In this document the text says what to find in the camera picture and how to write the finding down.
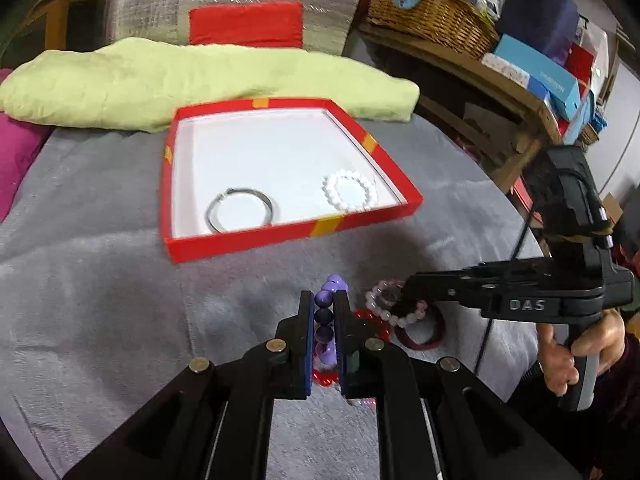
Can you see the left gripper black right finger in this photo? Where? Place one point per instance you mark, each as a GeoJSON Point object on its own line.
{"type": "Point", "coordinates": [346, 343]}

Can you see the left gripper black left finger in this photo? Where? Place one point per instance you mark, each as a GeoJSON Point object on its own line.
{"type": "Point", "coordinates": [304, 342]}

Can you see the grey metal bangle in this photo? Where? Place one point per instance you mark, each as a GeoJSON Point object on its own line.
{"type": "Point", "coordinates": [239, 209]}

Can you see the red white jewelry box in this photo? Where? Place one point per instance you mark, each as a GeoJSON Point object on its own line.
{"type": "Point", "coordinates": [324, 172]}

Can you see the person right hand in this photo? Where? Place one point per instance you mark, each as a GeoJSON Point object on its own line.
{"type": "Point", "coordinates": [606, 340]}

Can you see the light blue cardboard box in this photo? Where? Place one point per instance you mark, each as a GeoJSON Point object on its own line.
{"type": "Point", "coordinates": [560, 83]}

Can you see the grey bed cover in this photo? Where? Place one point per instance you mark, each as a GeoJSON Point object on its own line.
{"type": "Point", "coordinates": [95, 318]}

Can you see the wooden shelf table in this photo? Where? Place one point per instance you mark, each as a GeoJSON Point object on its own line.
{"type": "Point", "coordinates": [448, 81]}

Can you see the dark navy bag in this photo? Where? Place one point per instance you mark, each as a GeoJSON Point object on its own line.
{"type": "Point", "coordinates": [548, 26]}

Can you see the light green folded blanket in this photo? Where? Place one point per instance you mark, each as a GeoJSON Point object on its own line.
{"type": "Point", "coordinates": [138, 84]}

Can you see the wicker basket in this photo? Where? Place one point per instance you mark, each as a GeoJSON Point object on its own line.
{"type": "Point", "coordinates": [455, 24]}

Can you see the small red cushion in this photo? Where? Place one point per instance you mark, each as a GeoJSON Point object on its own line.
{"type": "Point", "coordinates": [256, 25]}

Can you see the magenta pillow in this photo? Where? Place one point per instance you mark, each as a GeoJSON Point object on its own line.
{"type": "Point", "coordinates": [21, 143]}

